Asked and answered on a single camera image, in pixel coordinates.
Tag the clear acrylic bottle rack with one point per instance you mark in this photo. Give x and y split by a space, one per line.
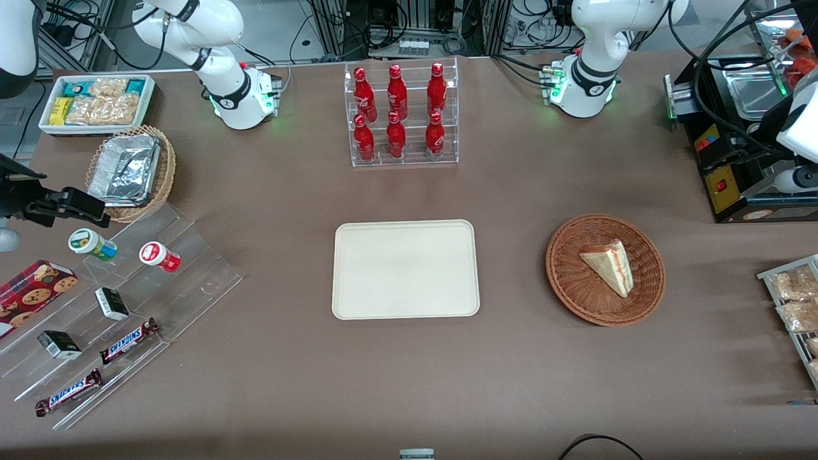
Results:
412 156

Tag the red cookie box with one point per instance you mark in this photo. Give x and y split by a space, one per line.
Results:
32 294

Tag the large clear cracker bag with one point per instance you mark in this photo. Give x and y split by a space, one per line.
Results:
105 110

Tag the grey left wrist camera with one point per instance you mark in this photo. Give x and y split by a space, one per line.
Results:
799 180

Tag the round brown wicker basket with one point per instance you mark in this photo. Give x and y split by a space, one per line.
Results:
575 287

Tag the small clear cracker bag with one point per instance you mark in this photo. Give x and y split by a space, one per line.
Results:
110 87

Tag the tray of packaged snacks right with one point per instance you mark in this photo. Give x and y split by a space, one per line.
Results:
767 275

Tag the light wicker basket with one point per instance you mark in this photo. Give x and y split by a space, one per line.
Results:
167 172

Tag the small grey device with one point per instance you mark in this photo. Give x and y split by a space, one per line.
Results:
416 455

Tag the red sausage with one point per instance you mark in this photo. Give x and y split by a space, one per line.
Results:
799 35
805 70

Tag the red cola bottle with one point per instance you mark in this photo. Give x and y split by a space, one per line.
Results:
364 140
434 137
397 92
395 137
436 89
364 96

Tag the Snickers chocolate bar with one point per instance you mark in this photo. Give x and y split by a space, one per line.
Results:
67 393
128 342

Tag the small dark box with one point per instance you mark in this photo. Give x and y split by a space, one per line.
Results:
112 304
59 345

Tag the cream rectangular tray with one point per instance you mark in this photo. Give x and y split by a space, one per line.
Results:
402 271

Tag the triangular sandwich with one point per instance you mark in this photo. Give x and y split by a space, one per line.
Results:
610 265

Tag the stacked foil containers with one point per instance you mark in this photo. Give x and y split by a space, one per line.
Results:
124 169

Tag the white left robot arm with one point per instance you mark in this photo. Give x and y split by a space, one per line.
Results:
591 76

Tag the black food warmer machine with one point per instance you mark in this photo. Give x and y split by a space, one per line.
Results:
722 191

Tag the clear snack bag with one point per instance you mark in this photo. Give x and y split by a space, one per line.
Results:
799 316
795 284
814 369
813 346

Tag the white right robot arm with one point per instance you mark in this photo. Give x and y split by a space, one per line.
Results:
223 89

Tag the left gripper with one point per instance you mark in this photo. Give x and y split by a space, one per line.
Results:
736 153

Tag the white power strip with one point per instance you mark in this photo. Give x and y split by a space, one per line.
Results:
414 46

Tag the steel warmer pan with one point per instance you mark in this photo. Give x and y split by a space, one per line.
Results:
754 96

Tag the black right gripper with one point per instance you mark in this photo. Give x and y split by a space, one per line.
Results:
14 195

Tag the white plastic bin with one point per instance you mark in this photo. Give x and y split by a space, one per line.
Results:
48 124

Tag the yellow snack packet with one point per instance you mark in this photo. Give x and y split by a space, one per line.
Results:
61 110

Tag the teal snack packet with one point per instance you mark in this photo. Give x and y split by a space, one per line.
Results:
135 85
75 88

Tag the clear acrylic stepped display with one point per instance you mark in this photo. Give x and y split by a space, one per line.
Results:
192 287

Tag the red yogurt cup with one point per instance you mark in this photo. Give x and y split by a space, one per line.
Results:
156 255

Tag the green yogurt cup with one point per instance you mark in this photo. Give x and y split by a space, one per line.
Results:
89 243

